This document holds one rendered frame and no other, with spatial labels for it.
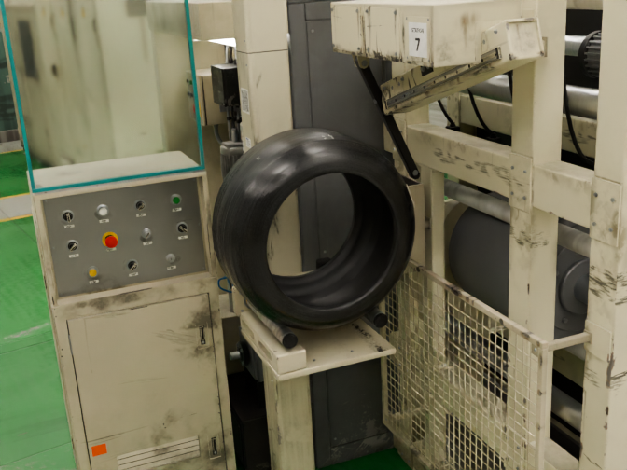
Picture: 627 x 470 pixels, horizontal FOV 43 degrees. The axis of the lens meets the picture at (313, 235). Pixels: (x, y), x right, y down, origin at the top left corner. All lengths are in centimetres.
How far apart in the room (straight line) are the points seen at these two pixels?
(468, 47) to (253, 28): 71
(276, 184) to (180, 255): 78
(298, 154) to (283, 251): 53
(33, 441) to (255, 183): 205
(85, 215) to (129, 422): 74
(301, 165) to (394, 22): 43
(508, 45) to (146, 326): 153
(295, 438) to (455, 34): 152
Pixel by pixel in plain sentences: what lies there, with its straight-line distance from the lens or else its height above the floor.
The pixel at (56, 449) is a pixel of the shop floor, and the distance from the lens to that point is 372.
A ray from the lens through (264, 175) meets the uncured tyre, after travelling 210.
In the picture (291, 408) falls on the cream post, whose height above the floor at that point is 47.
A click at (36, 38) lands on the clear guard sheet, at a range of 258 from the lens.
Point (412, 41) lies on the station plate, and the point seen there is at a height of 169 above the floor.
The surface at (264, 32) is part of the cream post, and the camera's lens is 243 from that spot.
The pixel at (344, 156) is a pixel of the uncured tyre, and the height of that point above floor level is 140.
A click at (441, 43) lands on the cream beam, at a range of 196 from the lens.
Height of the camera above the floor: 186
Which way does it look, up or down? 18 degrees down
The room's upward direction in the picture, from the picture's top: 3 degrees counter-clockwise
